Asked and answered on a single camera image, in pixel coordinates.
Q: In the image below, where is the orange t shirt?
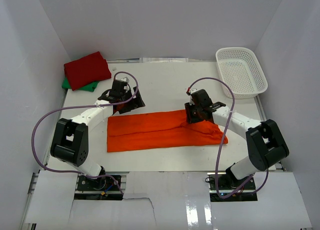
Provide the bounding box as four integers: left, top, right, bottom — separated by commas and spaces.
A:
106, 110, 223, 153

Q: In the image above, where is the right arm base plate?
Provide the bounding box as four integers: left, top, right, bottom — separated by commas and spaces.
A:
204, 173, 258, 203

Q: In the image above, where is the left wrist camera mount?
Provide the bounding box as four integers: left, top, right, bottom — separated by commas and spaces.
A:
119, 77, 130, 83

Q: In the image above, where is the paper strip at back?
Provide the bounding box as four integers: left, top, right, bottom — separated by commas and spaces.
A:
139, 57, 189, 63

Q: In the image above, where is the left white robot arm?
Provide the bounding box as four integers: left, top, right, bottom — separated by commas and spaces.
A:
50, 77, 145, 190

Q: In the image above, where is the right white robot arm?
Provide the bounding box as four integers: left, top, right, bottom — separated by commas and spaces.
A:
185, 89, 290, 190

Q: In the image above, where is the red folded t shirt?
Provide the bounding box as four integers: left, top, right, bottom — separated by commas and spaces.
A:
64, 51, 112, 90

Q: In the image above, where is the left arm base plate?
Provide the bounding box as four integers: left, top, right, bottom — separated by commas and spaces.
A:
74, 175, 126, 201

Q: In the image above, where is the white perforated plastic basket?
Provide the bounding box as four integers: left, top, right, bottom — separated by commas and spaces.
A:
215, 47, 268, 99

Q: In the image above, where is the green folded t shirt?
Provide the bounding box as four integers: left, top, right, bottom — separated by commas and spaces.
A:
61, 77, 99, 92

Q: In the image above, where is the white paper sheet front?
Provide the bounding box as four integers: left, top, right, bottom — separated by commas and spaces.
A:
25, 171, 312, 230

